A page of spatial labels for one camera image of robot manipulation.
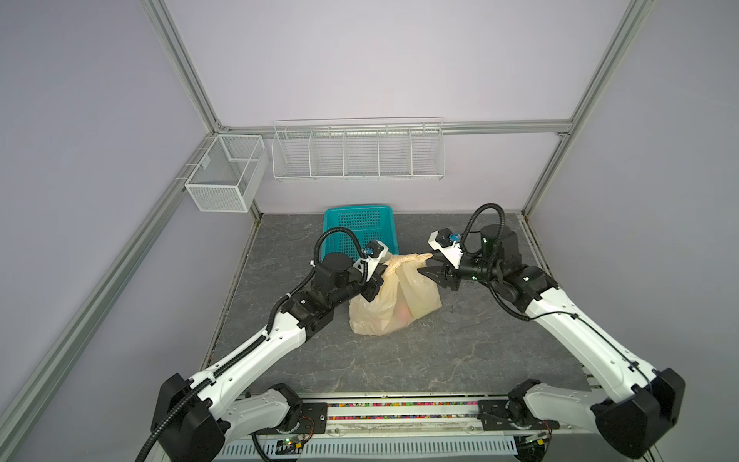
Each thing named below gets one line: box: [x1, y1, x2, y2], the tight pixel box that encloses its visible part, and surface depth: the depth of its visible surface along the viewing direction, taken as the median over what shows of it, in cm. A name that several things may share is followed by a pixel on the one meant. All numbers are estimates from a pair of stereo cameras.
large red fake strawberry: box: [393, 303, 412, 326], surface depth 88 cm
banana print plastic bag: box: [348, 253, 443, 336], surface depth 77 cm
